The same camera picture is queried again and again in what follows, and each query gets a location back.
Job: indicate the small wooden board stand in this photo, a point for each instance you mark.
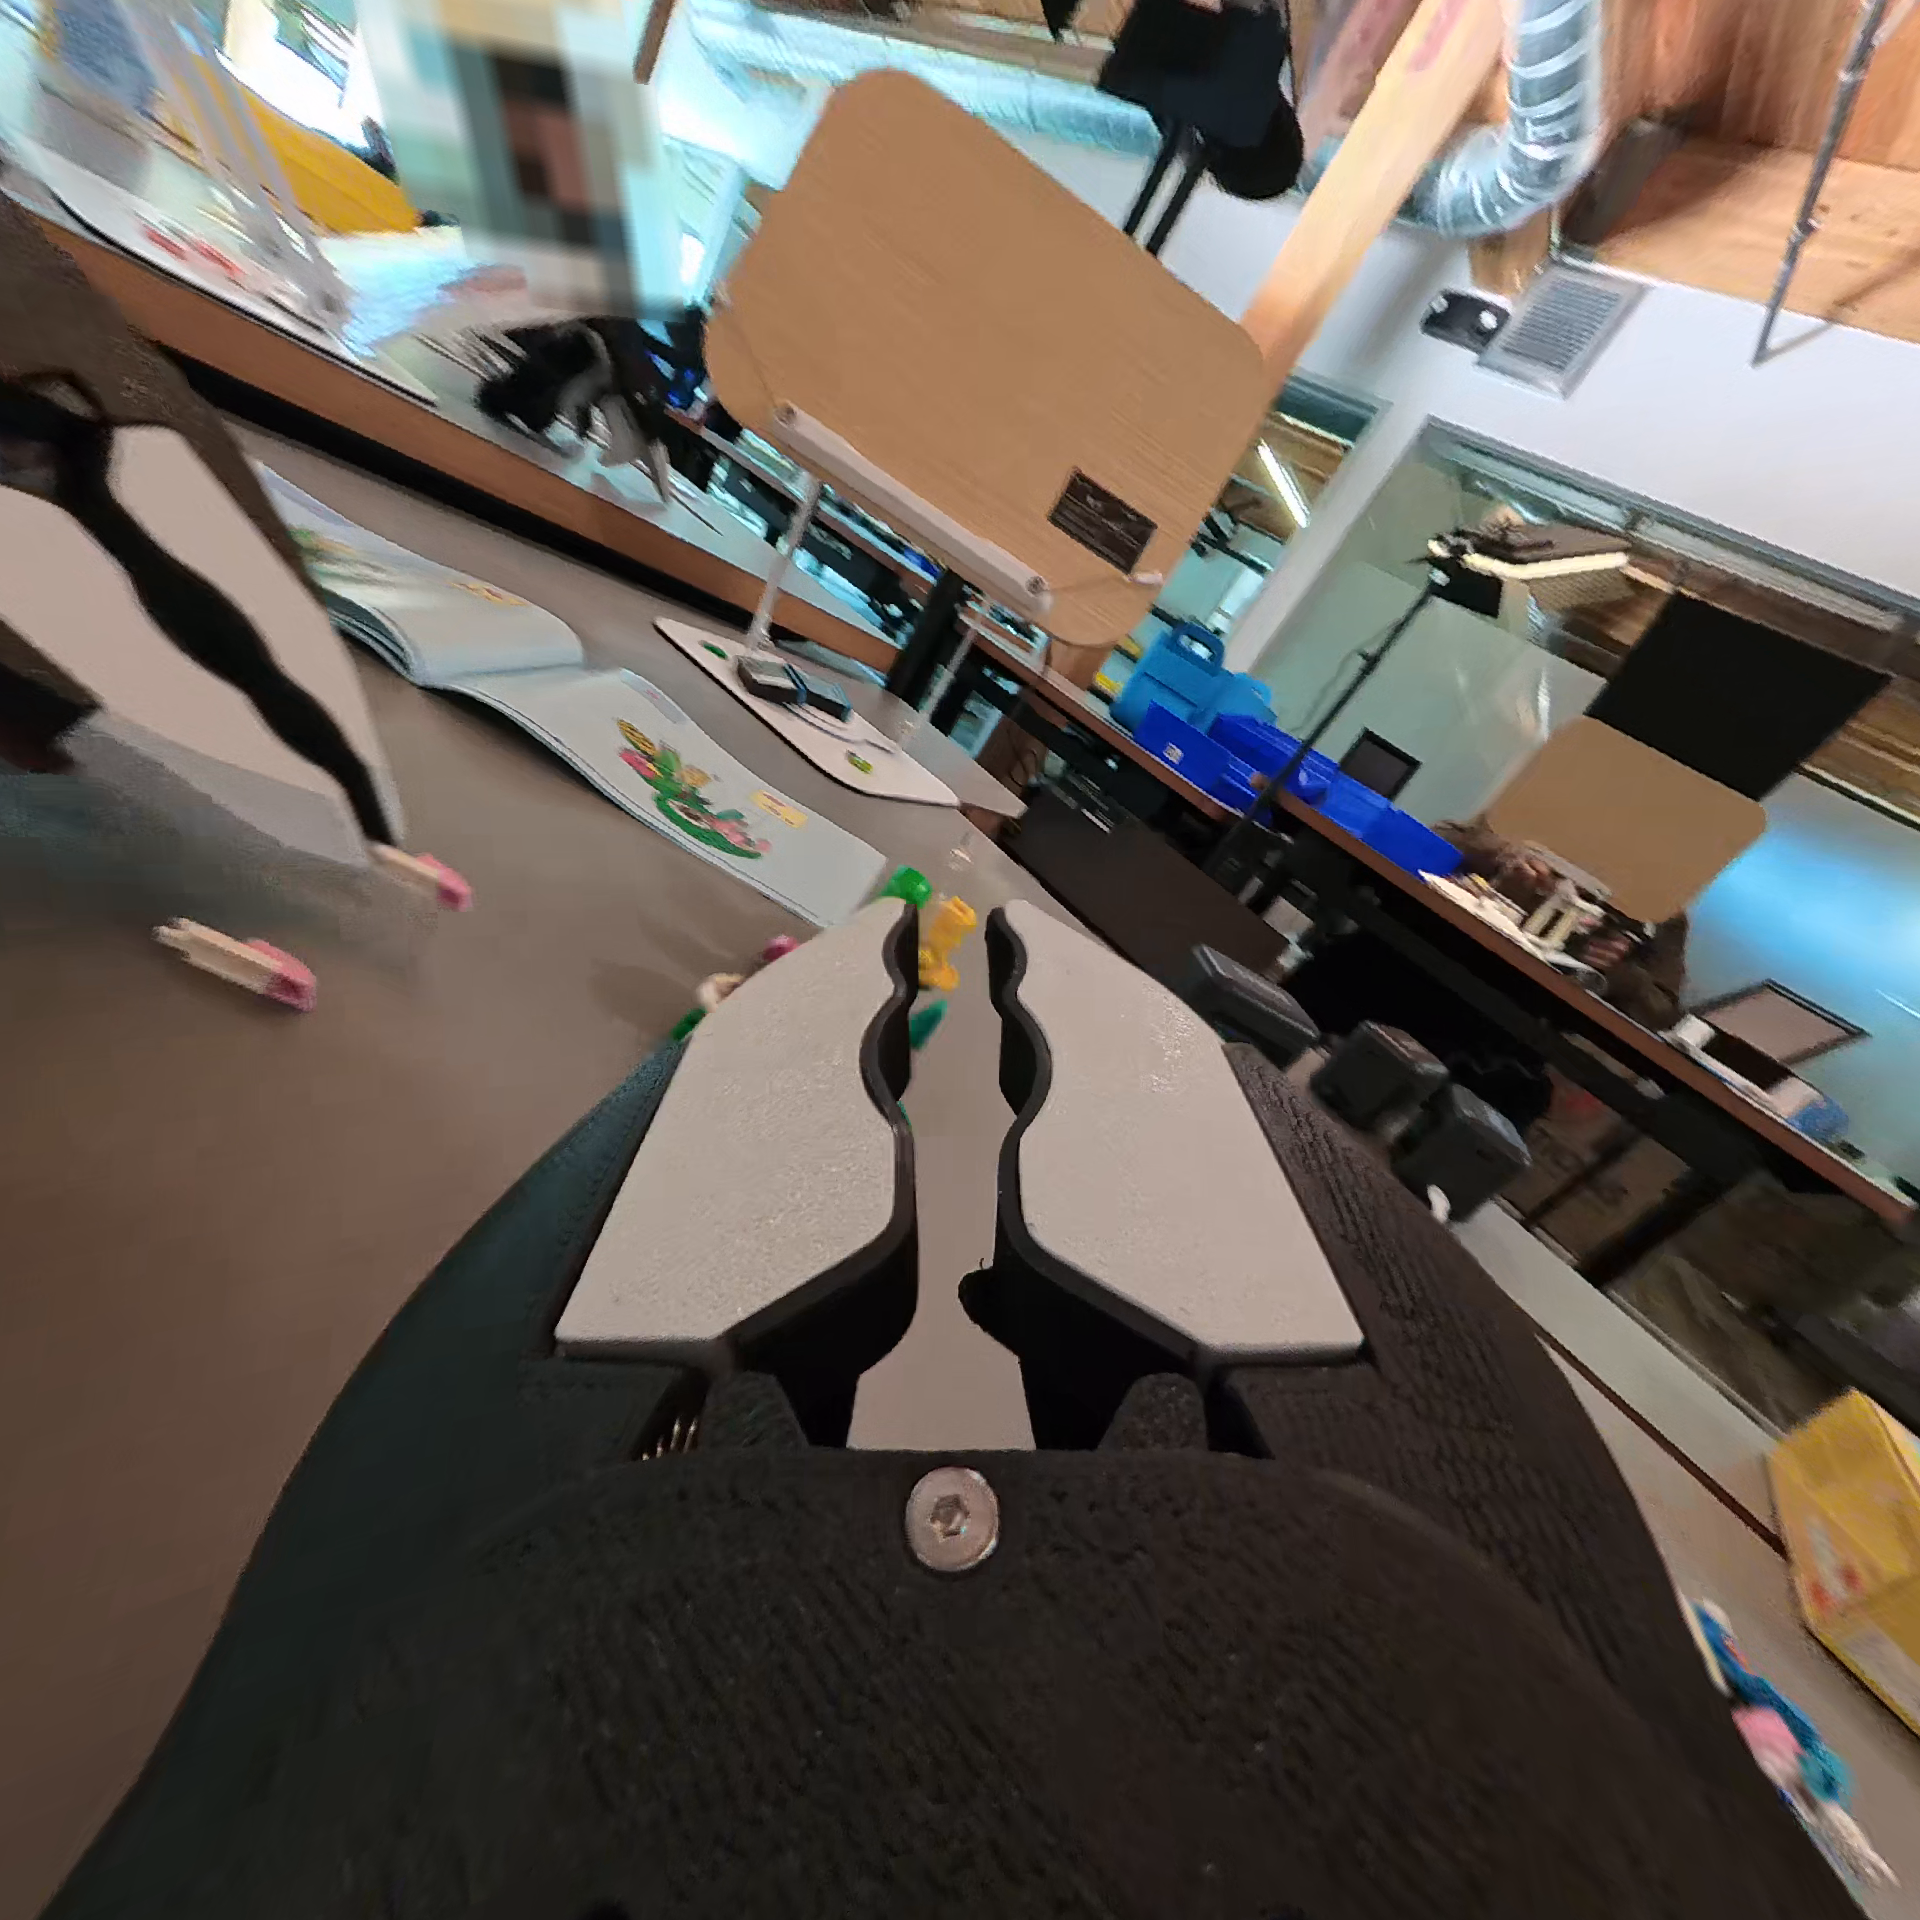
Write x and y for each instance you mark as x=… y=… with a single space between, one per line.
x=1629 y=820

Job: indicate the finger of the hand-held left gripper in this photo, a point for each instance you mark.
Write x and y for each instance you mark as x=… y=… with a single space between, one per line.
x=254 y=570
x=120 y=646

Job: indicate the black battery pack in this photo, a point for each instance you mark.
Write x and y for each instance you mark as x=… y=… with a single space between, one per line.
x=796 y=686

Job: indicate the small black monitor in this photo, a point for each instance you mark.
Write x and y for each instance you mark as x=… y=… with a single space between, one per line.
x=1381 y=765

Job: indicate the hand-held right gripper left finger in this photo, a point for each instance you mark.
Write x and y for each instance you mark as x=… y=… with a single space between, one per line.
x=751 y=1171

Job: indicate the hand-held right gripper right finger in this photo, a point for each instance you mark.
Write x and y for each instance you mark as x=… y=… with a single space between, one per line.
x=1171 y=1184

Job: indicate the wall air vent grille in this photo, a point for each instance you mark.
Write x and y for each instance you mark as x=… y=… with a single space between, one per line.
x=1560 y=323

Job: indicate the green lego flower model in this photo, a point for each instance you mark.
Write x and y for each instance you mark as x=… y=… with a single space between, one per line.
x=946 y=938

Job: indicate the wooden edged table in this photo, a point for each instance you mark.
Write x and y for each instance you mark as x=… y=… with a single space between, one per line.
x=301 y=383

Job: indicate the pink white lego piece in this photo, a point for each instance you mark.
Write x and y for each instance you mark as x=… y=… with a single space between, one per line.
x=429 y=878
x=226 y=955

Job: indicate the black tool with grey tips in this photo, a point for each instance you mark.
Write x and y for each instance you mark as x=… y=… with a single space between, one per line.
x=557 y=376

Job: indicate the brown office desk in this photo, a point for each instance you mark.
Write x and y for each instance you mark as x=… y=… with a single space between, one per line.
x=1725 y=1103

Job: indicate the yellow lego box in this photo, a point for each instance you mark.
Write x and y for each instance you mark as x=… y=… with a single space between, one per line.
x=1862 y=1546

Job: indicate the light panel on tripod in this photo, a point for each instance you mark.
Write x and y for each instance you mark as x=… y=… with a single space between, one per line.
x=1516 y=557

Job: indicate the silver ventilation duct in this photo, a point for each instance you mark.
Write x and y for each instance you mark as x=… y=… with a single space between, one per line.
x=1516 y=135

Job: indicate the lego instruction booklet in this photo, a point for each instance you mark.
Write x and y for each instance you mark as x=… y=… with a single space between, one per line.
x=495 y=630

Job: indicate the wooden post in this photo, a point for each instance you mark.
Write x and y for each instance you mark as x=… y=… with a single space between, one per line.
x=1381 y=166

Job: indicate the stack of blue storage bins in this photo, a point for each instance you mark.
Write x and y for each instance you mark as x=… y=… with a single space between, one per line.
x=1202 y=704

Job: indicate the pile of colourful lego bricks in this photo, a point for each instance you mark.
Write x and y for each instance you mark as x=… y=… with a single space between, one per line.
x=1780 y=1741

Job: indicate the black round object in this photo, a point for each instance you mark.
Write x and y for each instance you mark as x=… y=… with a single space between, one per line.
x=1202 y=90

